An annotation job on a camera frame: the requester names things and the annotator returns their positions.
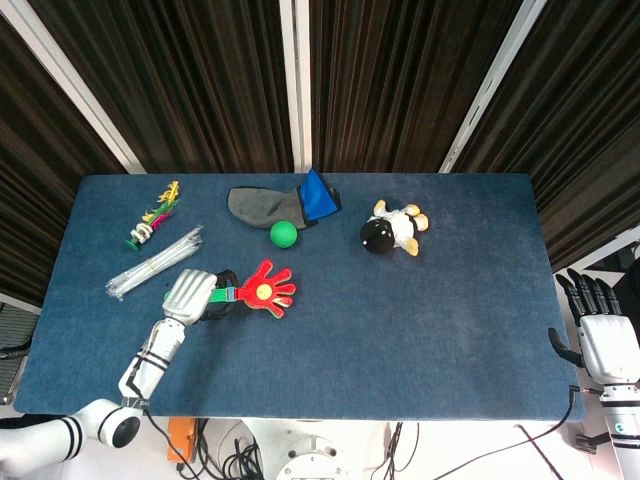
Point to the colourful feather shuttlecock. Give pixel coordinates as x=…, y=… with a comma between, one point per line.
x=150, y=225

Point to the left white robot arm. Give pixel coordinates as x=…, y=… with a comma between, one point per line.
x=150, y=360

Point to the green rubber ball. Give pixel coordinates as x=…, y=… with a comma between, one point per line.
x=283, y=234

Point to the orange box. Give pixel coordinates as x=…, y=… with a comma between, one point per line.
x=180, y=440

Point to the blue felt table cover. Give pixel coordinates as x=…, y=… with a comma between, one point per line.
x=400, y=325

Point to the black and white plush toy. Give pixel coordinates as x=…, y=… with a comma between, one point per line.
x=380, y=235

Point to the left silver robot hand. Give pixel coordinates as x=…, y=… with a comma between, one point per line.
x=187, y=297

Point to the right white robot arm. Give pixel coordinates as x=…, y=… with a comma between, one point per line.
x=622, y=425

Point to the bundle of clear straws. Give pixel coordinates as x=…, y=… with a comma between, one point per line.
x=150, y=264

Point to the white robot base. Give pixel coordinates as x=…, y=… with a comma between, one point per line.
x=310, y=450

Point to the dark brown pleated curtain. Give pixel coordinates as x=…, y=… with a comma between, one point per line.
x=200, y=75

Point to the red hand clapper toy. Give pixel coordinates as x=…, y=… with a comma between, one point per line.
x=262, y=290

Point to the grey office chair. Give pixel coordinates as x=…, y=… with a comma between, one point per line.
x=15, y=345

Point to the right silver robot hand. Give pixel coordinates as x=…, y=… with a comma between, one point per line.
x=607, y=345

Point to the grey and blue sock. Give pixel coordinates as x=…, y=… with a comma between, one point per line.
x=255, y=205

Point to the white frame post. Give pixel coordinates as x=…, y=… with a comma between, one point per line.
x=70, y=80
x=492, y=85
x=296, y=80

